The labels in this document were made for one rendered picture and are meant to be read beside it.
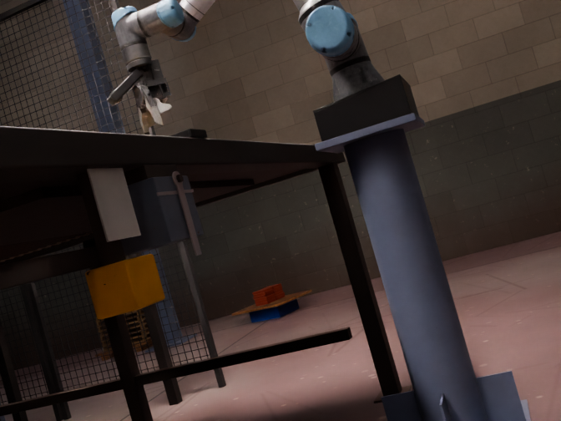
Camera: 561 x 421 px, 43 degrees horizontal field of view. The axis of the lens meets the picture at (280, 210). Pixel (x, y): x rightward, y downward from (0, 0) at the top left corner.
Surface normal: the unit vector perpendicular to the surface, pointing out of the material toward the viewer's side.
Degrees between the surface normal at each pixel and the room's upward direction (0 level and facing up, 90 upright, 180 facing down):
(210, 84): 90
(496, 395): 90
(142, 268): 90
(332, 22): 97
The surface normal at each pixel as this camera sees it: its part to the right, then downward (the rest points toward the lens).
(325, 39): -0.18, 0.16
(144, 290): 0.90, -0.26
